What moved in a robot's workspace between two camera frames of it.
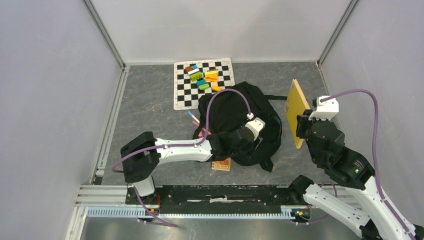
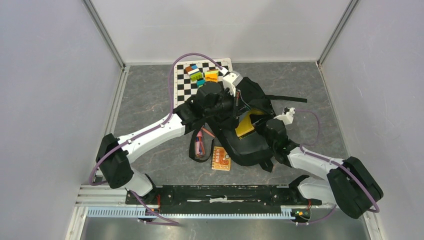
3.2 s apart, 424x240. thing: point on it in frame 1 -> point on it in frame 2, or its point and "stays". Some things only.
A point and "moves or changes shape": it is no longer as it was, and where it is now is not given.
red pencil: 204,129 stays
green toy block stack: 195,76 stays
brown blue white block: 192,69 stays
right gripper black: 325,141 -> 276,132
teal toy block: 200,82 stays
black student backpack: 233,108 stays
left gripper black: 249,150 -> 227,93
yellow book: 296,104 moves or changes shape
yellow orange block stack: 211,75 stays
